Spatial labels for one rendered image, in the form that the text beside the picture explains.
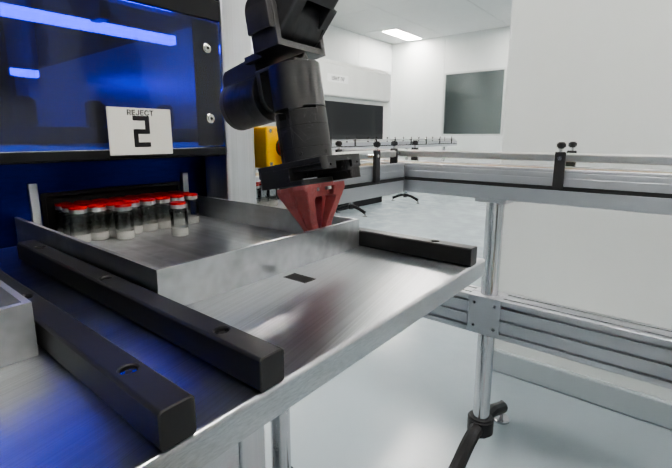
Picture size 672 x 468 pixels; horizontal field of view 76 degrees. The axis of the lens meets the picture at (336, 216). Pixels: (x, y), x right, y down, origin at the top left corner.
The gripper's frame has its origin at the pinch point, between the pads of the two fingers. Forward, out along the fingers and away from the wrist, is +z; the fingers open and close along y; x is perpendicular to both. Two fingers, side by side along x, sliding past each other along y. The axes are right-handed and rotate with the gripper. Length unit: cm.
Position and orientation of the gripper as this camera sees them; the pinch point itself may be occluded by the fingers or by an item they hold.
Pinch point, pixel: (319, 241)
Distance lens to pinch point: 48.6
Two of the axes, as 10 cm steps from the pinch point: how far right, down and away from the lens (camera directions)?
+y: -7.7, 0.6, 6.4
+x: -6.2, 1.5, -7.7
